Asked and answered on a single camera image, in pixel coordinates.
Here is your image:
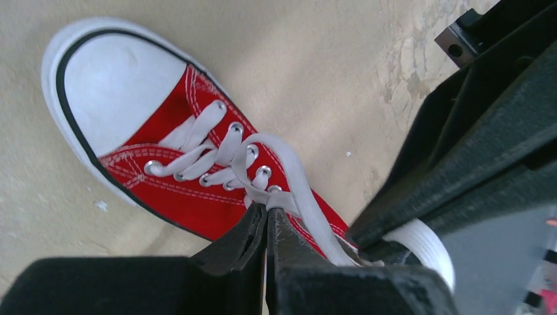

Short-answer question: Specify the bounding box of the white shoelace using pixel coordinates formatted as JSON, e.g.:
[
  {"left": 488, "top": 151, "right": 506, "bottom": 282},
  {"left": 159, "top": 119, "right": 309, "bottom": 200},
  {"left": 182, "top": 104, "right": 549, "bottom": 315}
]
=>
[{"left": 144, "top": 100, "right": 384, "bottom": 266}]

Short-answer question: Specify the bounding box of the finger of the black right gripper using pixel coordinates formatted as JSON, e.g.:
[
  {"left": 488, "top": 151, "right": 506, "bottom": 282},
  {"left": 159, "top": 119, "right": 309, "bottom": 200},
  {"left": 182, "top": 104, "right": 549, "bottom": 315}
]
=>
[{"left": 384, "top": 4, "right": 556, "bottom": 188}]

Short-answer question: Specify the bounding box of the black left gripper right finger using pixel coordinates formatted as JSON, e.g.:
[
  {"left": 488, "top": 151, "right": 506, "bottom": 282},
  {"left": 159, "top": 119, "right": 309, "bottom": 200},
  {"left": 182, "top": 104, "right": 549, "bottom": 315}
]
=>
[{"left": 266, "top": 208, "right": 458, "bottom": 314}]

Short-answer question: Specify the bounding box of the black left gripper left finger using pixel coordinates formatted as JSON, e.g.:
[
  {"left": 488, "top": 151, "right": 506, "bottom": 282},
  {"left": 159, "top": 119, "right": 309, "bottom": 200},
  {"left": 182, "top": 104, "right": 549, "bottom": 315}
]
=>
[{"left": 1, "top": 203, "right": 267, "bottom": 314}]

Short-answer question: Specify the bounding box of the red canvas sneaker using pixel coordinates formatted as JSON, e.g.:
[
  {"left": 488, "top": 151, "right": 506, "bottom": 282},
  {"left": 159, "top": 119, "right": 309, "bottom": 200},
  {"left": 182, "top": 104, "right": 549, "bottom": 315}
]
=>
[{"left": 41, "top": 17, "right": 456, "bottom": 292}]

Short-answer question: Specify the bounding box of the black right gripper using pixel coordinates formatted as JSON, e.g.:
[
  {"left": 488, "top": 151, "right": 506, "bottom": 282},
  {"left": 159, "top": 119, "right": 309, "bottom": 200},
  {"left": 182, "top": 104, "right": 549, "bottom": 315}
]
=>
[{"left": 347, "top": 1, "right": 556, "bottom": 314}]

